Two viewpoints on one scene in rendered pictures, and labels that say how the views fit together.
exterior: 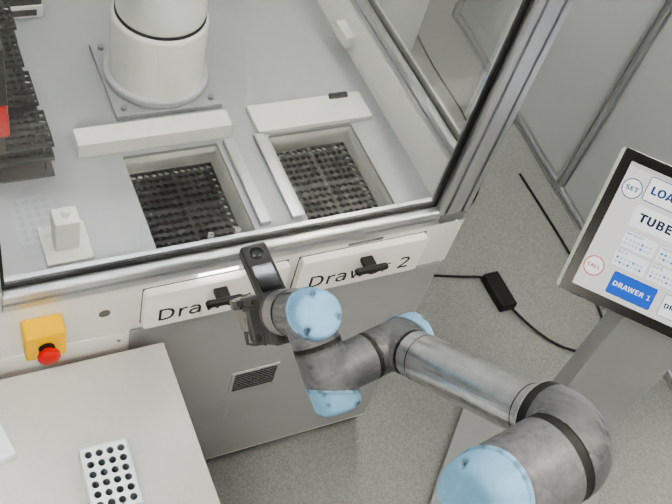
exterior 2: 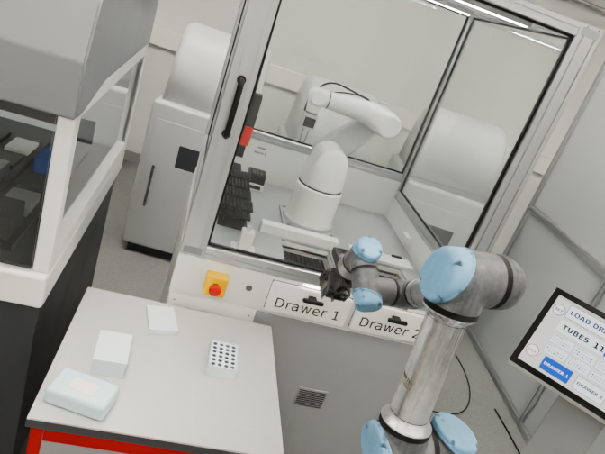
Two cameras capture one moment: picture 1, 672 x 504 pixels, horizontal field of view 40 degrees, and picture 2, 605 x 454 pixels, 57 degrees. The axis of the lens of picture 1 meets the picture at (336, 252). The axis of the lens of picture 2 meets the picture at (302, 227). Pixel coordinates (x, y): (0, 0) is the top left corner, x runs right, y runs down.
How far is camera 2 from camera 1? 88 cm
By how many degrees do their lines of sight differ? 34
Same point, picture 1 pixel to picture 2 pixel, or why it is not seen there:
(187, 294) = (294, 293)
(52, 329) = (221, 276)
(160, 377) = (264, 337)
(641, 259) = (563, 351)
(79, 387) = (221, 324)
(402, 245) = (417, 318)
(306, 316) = (364, 243)
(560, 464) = (493, 260)
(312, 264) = not seen: hidden behind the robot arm
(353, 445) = not seen: outside the picture
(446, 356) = not seen: hidden behind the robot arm
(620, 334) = (548, 422)
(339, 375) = (373, 283)
